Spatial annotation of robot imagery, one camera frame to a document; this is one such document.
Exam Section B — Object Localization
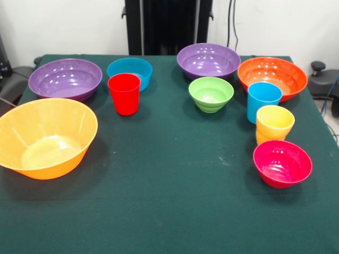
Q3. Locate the red plastic cup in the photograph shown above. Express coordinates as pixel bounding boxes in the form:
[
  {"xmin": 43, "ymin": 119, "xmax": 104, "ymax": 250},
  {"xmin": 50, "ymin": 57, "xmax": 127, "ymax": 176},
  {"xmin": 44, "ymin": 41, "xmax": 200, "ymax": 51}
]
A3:
[{"xmin": 107, "ymin": 73, "xmax": 141, "ymax": 116}]

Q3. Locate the green plastic bowl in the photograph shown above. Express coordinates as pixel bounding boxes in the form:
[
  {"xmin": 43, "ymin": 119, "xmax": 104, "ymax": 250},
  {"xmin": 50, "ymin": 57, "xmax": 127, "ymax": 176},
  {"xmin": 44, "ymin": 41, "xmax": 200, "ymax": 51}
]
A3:
[{"xmin": 188, "ymin": 76, "xmax": 235, "ymax": 114}]

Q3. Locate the magenta plastic bowl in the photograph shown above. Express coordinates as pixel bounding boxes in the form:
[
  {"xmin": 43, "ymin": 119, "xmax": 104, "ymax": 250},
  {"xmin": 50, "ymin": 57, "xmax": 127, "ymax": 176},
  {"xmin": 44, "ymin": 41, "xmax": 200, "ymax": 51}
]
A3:
[{"xmin": 253, "ymin": 140, "xmax": 313, "ymax": 189}]

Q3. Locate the dark green table cloth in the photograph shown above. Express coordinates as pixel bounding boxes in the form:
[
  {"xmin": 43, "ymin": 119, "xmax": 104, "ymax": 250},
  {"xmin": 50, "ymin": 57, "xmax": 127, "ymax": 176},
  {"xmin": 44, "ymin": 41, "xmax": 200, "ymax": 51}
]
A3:
[{"xmin": 0, "ymin": 54, "xmax": 339, "ymax": 254}]

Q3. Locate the blue plastic bowl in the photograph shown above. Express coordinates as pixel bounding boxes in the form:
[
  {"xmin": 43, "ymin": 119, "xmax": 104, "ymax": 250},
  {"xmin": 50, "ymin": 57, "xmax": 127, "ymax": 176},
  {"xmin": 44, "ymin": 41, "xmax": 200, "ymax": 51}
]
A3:
[{"xmin": 106, "ymin": 57, "xmax": 153, "ymax": 93}]

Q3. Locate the purple plastic bowl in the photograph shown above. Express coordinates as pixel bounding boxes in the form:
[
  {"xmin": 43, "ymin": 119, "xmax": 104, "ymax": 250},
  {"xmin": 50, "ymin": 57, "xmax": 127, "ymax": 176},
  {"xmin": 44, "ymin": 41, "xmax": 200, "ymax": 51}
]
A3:
[
  {"xmin": 28, "ymin": 58, "xmax": 103, "ymax": 103},
  {"xmin": 176, "ymin": 43, "xmax": 242, "ymax": 86}
]

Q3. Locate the blue plastic cup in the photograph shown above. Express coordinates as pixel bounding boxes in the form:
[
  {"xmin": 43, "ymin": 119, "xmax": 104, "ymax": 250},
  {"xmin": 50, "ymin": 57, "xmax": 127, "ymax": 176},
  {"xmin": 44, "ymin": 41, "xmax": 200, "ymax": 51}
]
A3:
[{"xmin": 246, "ymin": 81, "xmax": 283, "ymax": 125}]

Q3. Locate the yellow plastic cup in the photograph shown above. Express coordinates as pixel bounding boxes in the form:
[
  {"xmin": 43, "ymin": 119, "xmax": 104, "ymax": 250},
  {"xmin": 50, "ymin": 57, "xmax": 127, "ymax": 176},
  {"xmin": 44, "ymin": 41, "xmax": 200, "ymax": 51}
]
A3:
[{"xmin": 255, "ymin": 105, "xmax": 296, "ymax": 146}]

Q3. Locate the orange plastic bowl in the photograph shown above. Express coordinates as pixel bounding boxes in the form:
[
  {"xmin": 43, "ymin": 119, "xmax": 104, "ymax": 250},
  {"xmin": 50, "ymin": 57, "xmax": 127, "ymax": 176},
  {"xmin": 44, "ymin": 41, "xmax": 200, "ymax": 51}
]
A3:
[{"xmin": 237, "ymin": 57, "xmax": 308, "ymax": 103}]

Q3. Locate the large yellow-orange plastic bowl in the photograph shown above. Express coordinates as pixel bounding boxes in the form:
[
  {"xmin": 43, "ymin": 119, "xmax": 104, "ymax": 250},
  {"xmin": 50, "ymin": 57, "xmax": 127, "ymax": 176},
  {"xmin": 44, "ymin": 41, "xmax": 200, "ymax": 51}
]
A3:
[{"xmin": 0, "ymin": 97, "xmax": 99, "ymax": 180}]

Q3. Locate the black knobbed stand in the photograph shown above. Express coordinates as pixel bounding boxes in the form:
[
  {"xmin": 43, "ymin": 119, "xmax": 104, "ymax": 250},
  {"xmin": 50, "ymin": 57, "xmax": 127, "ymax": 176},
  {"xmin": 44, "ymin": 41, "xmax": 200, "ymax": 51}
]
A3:
[{"xmin": 308, "ymin": 60, "xmax": 339, "ymax": 119}]

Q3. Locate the black grey chair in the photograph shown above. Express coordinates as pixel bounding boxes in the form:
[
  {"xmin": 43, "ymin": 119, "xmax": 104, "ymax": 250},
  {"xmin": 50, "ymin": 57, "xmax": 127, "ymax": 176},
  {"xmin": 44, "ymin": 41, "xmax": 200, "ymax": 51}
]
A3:
[{"xmin": 0, "ymin": 34, "xmax": 35, "ymax": 109}]

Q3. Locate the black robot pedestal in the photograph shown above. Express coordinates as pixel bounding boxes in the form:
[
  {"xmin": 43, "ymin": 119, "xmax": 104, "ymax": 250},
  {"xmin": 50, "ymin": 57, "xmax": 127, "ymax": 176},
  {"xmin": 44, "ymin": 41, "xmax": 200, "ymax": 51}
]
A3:
[{"xmin": 121, "ymin": 0, "xmax": 214, "ymax": 56}]

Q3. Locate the black hanging cable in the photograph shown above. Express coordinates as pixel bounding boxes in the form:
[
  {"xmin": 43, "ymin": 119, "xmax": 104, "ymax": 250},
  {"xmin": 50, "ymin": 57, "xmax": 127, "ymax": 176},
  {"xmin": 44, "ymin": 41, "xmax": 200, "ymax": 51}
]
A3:
[
  {"xmin": 227, "ymin": 0, "xmax": 233, "ymax": 49},
  {"xmin": 233, "ymin": 0, "xmax": 239, "ymax": 51}
]

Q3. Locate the blue cable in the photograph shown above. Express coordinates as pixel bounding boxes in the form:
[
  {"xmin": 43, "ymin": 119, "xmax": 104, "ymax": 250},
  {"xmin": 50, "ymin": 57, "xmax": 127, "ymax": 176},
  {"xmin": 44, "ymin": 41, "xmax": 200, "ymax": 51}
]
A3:
[{"xmin": 320, "ymin": 75, "xmax": 339, "ymax": 116}]

